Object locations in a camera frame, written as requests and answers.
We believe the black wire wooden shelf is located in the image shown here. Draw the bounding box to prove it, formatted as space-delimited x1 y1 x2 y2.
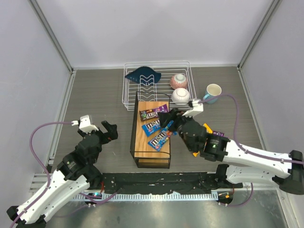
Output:
130 92 171 169

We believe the light blue mug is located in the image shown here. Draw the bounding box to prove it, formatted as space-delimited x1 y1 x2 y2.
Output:
203 84 222 104

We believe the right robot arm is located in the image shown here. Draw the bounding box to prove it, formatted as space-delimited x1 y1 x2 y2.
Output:
158 107 304 195

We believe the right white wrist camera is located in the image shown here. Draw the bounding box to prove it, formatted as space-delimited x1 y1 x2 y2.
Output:
182 99 204 117

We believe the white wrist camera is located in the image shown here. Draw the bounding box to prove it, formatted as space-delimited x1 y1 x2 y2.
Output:
182 99 204 117
71 115 99 133

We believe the dark blue leaf plate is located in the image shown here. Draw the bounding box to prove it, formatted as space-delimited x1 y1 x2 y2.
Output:
125 66 162 86

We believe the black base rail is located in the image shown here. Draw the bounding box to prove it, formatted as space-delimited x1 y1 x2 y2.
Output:
103 172 243 195

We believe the white wire dish rack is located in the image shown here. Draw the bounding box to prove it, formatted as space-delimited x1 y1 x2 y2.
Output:
122 60 197 111

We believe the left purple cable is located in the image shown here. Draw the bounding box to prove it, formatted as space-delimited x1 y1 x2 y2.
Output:
9 121 117 228

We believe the pink patterned bowl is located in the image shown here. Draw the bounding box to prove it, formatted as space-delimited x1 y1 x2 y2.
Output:
170 74 188 89

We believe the white bowl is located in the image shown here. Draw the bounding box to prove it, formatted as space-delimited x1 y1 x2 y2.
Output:
171 88 190 105

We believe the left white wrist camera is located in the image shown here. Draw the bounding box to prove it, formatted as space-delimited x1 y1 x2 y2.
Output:
71 115 99 133

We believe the yellow candy bag upper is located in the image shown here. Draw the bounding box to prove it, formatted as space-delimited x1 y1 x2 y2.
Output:
203 123 213 133

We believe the purple brown candy bag lower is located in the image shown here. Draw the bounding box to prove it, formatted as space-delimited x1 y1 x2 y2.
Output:
212 131 224 137

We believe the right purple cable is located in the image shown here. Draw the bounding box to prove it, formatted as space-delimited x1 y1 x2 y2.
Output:
199 94 304 207

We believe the blue candy bag short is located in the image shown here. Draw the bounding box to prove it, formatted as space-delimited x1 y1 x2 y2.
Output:
148 129 177 152

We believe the purple cable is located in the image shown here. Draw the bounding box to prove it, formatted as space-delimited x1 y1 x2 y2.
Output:
199 94 304 207
9 121 117 228

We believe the white cable duct strip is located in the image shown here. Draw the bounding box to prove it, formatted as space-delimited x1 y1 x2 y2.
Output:
71 192 219 201

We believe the blue candy bag long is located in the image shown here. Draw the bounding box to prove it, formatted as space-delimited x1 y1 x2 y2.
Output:
142 119 167 137

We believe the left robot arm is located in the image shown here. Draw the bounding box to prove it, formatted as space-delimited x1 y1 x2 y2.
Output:
7 115 118 228

